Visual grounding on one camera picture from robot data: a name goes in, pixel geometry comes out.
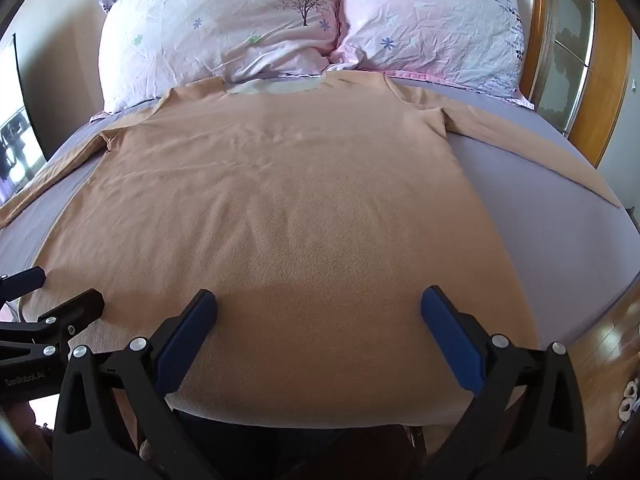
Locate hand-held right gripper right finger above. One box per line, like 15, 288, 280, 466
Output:
420, 285, 587, 480

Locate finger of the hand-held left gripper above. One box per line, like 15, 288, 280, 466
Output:
0, 266, 47, 306
0, 287, 105, 361

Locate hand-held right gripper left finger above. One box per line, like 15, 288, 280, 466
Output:
52, 288, 219, 480

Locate tan long-sleeved shirt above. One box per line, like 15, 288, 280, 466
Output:
0, 71, 628, 463

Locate window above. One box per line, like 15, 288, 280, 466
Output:
0, 34, 48, 206

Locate white slippers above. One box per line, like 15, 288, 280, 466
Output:
614, 379, 640, 423

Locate wooden headboard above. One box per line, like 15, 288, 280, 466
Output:
520, 0, 634, 169

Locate pink floral pillow with tree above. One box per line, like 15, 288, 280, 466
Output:
90, 0, 344, 122

